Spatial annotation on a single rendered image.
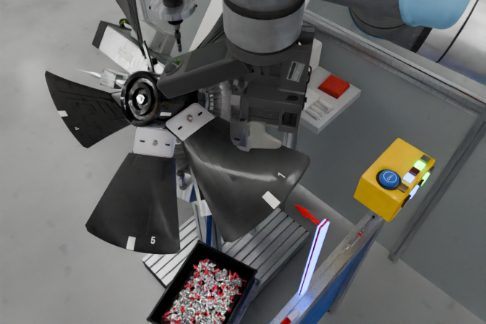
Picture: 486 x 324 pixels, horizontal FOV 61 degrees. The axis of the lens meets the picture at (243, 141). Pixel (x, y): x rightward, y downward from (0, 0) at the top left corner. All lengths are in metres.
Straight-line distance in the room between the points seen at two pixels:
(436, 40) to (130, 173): 0.71
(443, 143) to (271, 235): 0.89
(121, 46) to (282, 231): 1.17
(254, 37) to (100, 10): 3.18
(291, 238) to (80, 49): 2.01
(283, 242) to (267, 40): 1.64
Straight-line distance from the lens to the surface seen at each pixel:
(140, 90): 0.90
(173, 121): 0.88
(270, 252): 1.92
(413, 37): 0.44
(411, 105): 1.44
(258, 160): 0.81
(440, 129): 1.44
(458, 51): 0.44
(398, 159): 1.01
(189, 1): 0.70
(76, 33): 3.34
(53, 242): 2.22
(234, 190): 0.79
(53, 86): 1.15
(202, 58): 0.45
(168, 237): 1.00
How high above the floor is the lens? 1.83
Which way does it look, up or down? 51 degrees down
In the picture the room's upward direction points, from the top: straight up
